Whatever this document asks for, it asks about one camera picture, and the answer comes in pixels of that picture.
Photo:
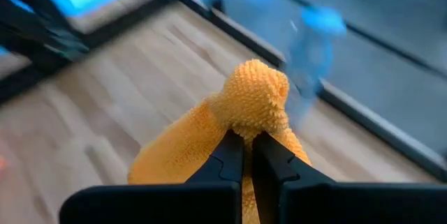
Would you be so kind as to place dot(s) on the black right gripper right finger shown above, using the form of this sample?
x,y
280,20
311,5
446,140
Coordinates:
x,y
314,203

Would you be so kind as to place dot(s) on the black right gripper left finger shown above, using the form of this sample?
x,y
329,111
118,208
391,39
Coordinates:
x,y
209,203

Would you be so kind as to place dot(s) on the orange microfiber towel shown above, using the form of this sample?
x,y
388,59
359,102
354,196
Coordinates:
x,y
251,95

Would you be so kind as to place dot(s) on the clear spray bottle blue cap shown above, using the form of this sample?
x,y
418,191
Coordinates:
x,y
314,53

